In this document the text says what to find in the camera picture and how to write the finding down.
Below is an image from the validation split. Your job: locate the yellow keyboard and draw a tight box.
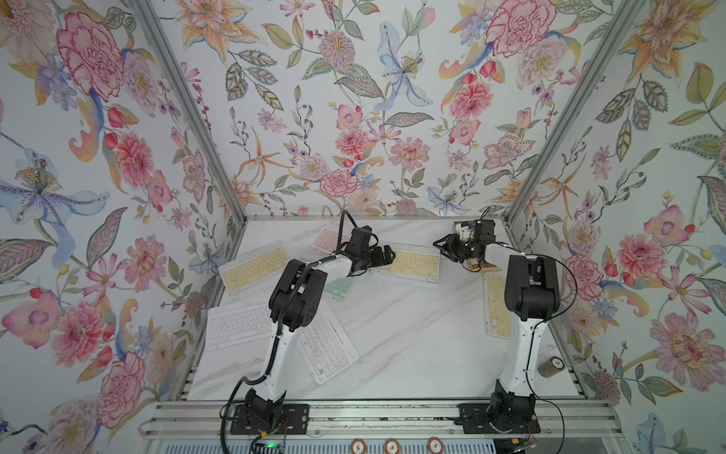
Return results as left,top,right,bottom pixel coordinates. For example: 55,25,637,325
484,272,512,339
372,243,441,284
219,243,289,295

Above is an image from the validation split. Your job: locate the mint green keyboard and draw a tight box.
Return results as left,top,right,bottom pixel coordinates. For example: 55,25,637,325
323,277,355,302

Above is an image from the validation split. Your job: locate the white keyboard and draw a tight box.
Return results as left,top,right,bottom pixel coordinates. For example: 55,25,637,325
298,300,360,385
205,305,272,350

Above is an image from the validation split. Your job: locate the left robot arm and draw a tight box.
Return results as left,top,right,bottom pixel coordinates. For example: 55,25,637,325
248,226,396,402

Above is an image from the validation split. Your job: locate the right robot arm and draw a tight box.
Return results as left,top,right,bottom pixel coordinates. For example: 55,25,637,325
433,219,561,397

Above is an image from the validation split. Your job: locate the pink keyboard back left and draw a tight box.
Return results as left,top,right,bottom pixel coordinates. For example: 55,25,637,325
311,226,338,253

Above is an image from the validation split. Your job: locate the tape roll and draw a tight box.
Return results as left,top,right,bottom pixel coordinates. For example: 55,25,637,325
538,356,565,378

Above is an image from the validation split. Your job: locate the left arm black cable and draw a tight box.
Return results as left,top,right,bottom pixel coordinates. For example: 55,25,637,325
334,209,358,257

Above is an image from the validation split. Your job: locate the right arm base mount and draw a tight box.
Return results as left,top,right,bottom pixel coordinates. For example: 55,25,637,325
454,380,541,435

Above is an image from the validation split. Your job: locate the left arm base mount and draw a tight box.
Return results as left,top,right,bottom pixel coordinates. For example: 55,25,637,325
226,389,310,435

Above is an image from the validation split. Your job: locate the aluminium frame post right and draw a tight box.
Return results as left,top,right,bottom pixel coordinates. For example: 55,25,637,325
502,0,640,227

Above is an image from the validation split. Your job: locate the aluminium frame post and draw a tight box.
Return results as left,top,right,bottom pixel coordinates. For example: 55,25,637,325
130,0,248,227
502,0,640,227

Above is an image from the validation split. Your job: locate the aluminium front rail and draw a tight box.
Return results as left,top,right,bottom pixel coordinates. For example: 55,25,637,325
139,399,623,441

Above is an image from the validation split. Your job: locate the aluminium frame post left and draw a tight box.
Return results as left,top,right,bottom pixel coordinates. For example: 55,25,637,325
130,0,248,227

